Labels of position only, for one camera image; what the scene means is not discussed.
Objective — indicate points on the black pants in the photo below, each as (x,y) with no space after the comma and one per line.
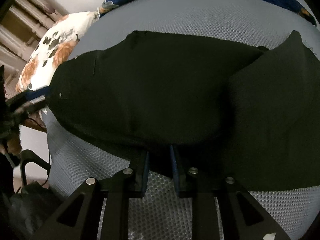
(222,107)

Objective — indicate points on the grey mesh mattress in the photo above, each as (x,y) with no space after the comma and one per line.
(161,215)

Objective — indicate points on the wooden headboard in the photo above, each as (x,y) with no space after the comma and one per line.
(22,27)

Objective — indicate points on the white orange floral pillow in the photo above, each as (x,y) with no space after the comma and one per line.
(54,49)

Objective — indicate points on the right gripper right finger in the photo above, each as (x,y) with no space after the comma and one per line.
(178,182)

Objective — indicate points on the person's left hand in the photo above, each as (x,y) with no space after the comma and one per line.
(14,144)

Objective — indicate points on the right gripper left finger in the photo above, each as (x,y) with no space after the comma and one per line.
(141,177)

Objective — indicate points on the black office chair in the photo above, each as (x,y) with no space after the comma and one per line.
(34,168)

